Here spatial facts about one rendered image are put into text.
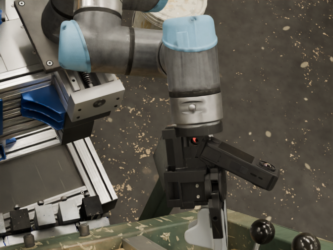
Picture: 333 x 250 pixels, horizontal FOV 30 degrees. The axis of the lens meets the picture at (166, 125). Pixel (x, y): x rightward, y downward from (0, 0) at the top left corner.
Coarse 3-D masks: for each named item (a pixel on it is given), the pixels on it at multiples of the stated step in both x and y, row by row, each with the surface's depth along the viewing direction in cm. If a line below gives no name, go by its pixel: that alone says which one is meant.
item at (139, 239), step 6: (126, 240) 142; (132, 240) 142; (138, 240) 141; (144, 240) 140; (150, 240) 139; (126, 246) 141; (132, 246) 136; (138, 246) 135; (144, 246) 135; (150, 246) 134; (156, 246) 133
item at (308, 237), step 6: (300, 234) 81; (306, 234) 81; (312, 234) 81; (294, 240) 81; (300, 240) 80; (306, 240) 80; (312, 240) 80; (318, 240) 81; (294, 246) 80; (300, 246) 80; (306, 246) 79; (312, 246) 79; (318, 246) 80
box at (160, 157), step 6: (162, 138) 163; (162, 144) 164; (156, 150) 170; (162, 150) 165; (156, 156) 170; (162, 156) 165; (156, 162) 171; (162, 162) 166; (162, 168) 167; (162, 174) 168; (162, 180) 168; (162, 186) 169
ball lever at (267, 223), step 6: (258, 222) 92; (264, 222) 91; (270, 222) 92; (252, 228) 92; (258, 228) 91; (264, 228) 91; (270, 228) 91; (252, 234) 92; (258, 234) 91; (264, 234) 91; (270, 234) 91; (258, 240) 91; (264, 240) 91; (270, 240) 91; (258, 246) 92
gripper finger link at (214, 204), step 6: (216, 186) 89; (216, 192) 88; (216, 198) 87; (210, 204) 87; (216, 204) 87; (210, 210) 87; (216, 210) 87; (216, 216) 87; (216, 222) 88; (216, 228) 89; (216, 234) 89; (222, 234) 89
